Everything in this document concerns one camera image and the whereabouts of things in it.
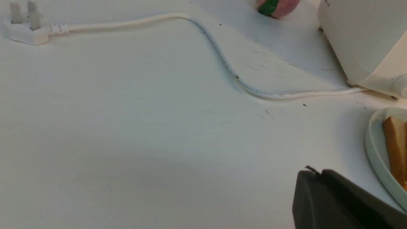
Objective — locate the white two-slot toaster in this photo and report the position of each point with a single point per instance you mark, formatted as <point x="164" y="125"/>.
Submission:
<point x="369" y="39"/>

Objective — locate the toasted bread slice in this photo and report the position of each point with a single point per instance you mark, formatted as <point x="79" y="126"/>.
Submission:
<point x="395" y="138"/>

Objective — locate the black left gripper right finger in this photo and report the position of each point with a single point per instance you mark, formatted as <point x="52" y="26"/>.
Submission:
<point x="366" y="209"/>

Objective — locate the light green round plate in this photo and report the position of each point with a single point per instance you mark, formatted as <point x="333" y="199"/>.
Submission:
<point x="377" y="153"/>

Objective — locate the pink peach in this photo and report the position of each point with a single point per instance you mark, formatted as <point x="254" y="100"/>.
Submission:
<point x="276" y="8"/>

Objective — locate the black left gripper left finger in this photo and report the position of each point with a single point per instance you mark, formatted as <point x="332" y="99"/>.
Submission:
<point x="315" y="207"/>

